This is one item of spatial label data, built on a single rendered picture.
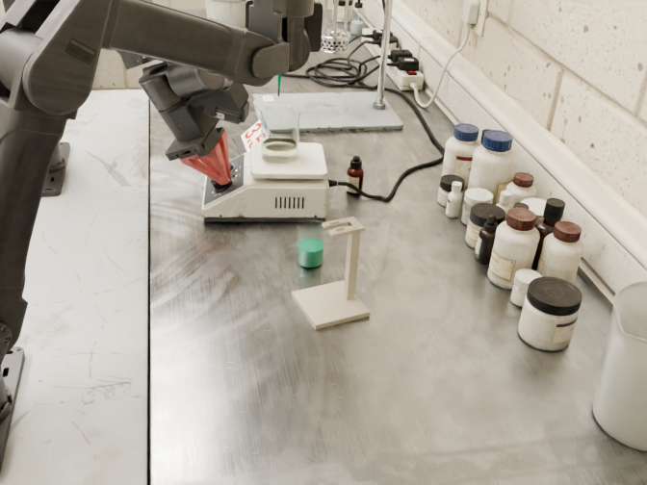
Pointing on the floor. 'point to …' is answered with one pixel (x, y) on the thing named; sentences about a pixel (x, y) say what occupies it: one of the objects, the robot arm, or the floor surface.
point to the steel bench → (358, 334)
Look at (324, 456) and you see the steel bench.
